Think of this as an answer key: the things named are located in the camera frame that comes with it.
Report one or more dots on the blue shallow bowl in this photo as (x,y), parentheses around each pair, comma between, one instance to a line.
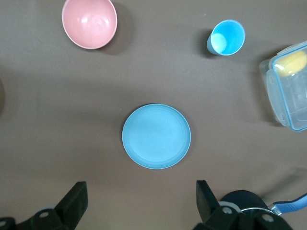
(156,136)

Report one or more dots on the pink deep bowl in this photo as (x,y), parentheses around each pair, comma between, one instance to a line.
(88,24)

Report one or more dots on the clear plastic lidded container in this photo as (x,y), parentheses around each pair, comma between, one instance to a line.
(295,107)

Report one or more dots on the yellow orange fruit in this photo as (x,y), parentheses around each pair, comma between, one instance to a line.
(290,63)

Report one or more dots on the blue cup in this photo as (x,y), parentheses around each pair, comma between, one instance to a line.
(230,36)

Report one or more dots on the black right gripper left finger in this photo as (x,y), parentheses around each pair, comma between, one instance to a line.
(72,203)

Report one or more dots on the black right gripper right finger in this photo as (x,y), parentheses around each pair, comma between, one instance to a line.
(208,210)

